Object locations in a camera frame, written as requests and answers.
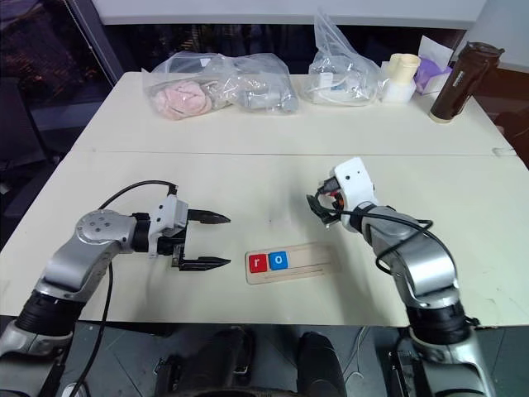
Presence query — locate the white cable under table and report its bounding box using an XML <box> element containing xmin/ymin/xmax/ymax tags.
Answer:
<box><xmin>345</xmin><ymin>325</ymin><xmax>369</xmax><ymax>375</ymax></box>

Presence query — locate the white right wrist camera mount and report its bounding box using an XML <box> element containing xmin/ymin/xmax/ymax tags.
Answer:
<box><xmin>332</xmin><ymin>157</ymin><xmax>379</xmax><ymax>233</ymax></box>

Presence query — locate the clear bag with white box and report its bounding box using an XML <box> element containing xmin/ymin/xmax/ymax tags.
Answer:
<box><xmin>303</xmin><ymin>7</ymin><xmax>392</xmax><ymax>107</ymax></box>

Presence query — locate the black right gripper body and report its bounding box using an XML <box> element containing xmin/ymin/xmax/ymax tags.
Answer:
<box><xmin>317</xmin><ymin>175</ymin><xmax>346</xmax><ymax>216</ymax></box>

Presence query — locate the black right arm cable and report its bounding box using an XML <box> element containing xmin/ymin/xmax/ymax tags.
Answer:
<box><xmin>330</xmin><ymin>208</ymin><xmax>452</xmax><ymax>275</ymax></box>

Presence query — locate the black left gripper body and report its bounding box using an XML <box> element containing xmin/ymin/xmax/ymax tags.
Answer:
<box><xmin>158</xmin><ymin>209</ymin><xmax>192</xmax><ymax>270</ymax></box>

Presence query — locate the dark brown bottle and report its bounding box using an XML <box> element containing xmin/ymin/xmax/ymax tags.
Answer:
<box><xmin>429</xmin><ymin>41</ymin><xmax>507</xmax><ymax>124</ymax></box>

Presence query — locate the wooden letter tray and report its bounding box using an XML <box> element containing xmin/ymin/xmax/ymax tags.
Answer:
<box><xmin>245</xmin><ymin>241</ymin><xmax>342</xmax><ymax>286</ymax></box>

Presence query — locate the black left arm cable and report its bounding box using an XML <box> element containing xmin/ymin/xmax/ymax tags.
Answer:
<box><xmin>76</xmin><ymin>179</ymin><xmax>179</xmax><ymax>397</ymax></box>

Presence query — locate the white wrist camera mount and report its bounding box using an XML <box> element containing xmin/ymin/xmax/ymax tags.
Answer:
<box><xmin>332</xmin><ymin>157</ymin><xmax>379</xmax><ymax>233</ymax></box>
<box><xmin>147</xmin><ymin>194</ymin><xmax>190</xmax><ymax>260</ymax></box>

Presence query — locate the cream plastic holder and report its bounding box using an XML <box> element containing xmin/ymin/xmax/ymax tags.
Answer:
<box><xmin>379</xmin><ymin>53</ymin><xmax>422</xmax><ymax>105</ymax></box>

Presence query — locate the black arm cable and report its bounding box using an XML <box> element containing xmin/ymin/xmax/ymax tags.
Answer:
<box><xmin>76</xmin><ymin>179</ymin><xmax>179</xmax><ymax>397</ymax></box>
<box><xmin>330</xmin><ymin>208</ymin><xmax>452</xmax><ymax>275</ymax></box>

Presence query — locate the dark rounded shape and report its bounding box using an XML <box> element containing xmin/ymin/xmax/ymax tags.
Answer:
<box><xmin>296</xmin><ymin>330</ymin><xmax>349</xmax><ymax>397</ymax></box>

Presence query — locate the clear bag with cloths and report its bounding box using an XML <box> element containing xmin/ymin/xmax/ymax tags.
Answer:
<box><xmin>141</xmin><ymin>50</ymin><xmax>299</xmax><ymax>122</ymax></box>

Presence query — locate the pink cloth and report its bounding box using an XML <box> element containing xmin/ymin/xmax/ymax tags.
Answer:
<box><xmin>153</xmin><ymin>79</ymin><xmax>212</xmax><ymax>122</ymax></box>

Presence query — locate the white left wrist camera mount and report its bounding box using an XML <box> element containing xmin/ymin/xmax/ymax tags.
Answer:
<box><xmin>147</xmin><ymin>194</ymin><xmax>190</xmax><ymax>260</ymax></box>

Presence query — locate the red letter block r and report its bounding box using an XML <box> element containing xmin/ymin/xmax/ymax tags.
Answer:
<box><xmin>248</xmin><ymin>252</ymin><xmax>269</xmax><ymax>275</ymax></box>

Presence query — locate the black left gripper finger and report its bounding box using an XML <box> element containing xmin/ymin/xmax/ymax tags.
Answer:
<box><xmin>179</xmin><ymin>256</ymin><xmax>231</xmax><ymax>274</ymax></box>
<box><xmin>188</xmin><ymin>209</ymin><xmax>231</xmax><ymax>227</ymax></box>

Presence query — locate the purple tissue pack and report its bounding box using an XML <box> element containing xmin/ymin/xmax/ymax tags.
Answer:
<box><xmin>412</xmin><ymin>36</ymin><xmax>456</xmax><ymax>96</ymax></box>

